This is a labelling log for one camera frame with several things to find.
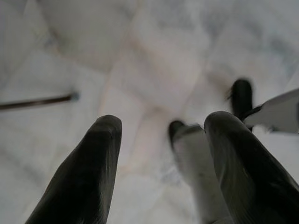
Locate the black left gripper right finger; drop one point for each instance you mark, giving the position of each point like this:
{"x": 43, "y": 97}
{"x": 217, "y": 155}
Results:
{"x": 252, "y": 182}

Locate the silver robot right leg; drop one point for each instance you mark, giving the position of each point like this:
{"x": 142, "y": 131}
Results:
{"x": 280, "y": 112}

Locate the marble folding table red edge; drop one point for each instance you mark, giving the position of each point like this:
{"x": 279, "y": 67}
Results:
{"x": 35, "y": 102}

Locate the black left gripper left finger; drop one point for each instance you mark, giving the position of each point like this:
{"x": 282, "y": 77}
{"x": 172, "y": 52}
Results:
{"x": 81, "y": 182}

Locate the silver robot left leg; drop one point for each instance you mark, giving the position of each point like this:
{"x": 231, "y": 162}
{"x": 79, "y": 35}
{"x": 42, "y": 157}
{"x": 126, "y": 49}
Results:
{"x": 194, "y": 168}

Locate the silver robot leg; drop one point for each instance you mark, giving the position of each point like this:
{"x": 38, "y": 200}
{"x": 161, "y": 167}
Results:
{"x": 280, "y": 112}
{"x": 194, "y": 168}

